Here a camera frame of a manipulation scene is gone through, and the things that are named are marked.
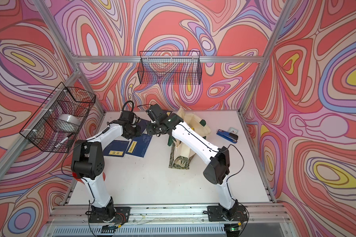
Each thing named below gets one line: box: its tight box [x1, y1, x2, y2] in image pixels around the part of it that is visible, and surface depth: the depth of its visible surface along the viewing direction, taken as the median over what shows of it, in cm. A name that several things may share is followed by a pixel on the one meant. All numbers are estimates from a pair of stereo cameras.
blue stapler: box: [216, 128, 239, 144], surface depth 104 cm
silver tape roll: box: [54, 114, 82, 134], surface depth 74 cm
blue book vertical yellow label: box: [125, 133, 153, 158], surface depth 101 cm
